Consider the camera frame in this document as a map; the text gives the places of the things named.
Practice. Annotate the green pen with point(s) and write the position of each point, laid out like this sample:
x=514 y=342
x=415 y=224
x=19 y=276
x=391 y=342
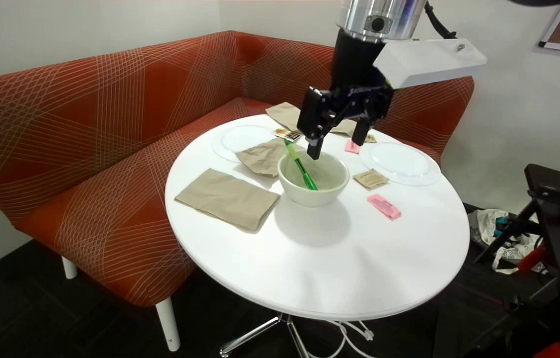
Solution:
x=303 y=171

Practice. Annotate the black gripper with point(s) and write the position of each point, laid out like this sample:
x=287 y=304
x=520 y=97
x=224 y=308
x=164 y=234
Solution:
x=357 y=71

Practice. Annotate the small yellow packet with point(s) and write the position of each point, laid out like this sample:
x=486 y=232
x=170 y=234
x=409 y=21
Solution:
x=287 y=133

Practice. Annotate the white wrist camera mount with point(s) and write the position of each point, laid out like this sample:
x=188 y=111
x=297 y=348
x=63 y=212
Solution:
x=426 y=59

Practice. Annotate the clear plastic plate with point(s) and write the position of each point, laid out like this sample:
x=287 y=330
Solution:
x=242 y=135
x=403 y=161

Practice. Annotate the crumpled tan napkin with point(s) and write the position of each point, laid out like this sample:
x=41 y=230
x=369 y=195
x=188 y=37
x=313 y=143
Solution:
x=264 y=159

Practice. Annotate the chrome table base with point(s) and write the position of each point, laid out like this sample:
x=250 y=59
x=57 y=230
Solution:
x=254 y=334

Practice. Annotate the white ceramic bowl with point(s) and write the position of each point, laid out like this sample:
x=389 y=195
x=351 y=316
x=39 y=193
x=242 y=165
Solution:
x=331 y=189

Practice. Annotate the large tan napkin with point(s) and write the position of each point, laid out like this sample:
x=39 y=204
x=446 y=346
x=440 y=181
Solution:
x=228 y=199

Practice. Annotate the orange patterned sofa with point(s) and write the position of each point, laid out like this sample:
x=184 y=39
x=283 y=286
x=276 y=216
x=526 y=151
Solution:
x=63 y=131

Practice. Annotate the small pink packet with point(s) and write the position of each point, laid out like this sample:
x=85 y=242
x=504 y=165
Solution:
x=353 y=147

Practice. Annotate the white plastic bag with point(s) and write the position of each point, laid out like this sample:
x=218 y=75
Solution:
x=486 y=228

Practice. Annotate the white sofa leg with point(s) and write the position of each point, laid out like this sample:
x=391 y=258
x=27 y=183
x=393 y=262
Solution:
x=67 y=266
x=170 y=324

